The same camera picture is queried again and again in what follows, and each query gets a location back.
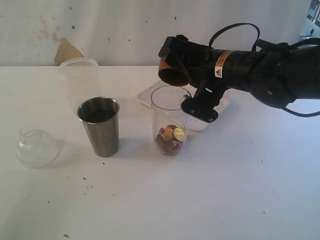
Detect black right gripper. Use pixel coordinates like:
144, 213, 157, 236
158, 34, 226, 92

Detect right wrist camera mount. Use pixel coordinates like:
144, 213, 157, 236
181, 86, 228, 123

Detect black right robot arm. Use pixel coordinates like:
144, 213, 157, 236
158, 35, 320, 109

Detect brown wooden cup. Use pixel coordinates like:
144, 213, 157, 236
158, 58, 189, 87

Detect translucent plastic container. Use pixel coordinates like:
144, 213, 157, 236
58, 57, 102, 115

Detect copper coins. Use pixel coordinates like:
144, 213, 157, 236
155, 124, 184, 155

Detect clear dome lid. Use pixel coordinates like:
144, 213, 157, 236
16, 125, 59, 169

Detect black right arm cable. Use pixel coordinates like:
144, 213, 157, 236
208, 22, 320, 118

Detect clear drinking glass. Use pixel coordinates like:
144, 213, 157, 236
151, 85, 191, 154

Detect stainless steel cup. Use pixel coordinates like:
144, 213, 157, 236
77, 96, 120, 158

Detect gold coin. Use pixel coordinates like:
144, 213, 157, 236
173, 127, 186, 142

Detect white rectangular tray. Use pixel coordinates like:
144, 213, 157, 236
137, 81, 230, 132

